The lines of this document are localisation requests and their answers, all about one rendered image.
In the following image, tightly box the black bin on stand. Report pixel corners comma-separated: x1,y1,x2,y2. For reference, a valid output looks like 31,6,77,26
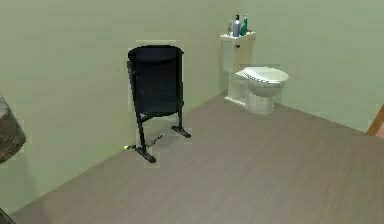
123,44,192,164

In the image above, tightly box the white toilet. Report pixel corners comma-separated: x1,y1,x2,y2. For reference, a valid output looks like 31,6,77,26
219,31,290,116

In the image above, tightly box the grey pump bottle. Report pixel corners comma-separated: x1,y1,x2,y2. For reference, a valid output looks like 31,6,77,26
232,14,242,38

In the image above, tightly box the green spray bottle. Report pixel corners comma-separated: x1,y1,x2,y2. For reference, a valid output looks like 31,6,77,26
240,14,249,37

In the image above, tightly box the brown wooden door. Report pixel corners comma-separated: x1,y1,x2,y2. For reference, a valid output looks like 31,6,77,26
366,104,384,137

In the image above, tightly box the dark grey stone worktop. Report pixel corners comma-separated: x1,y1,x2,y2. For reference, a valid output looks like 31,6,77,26
0,93,27,165

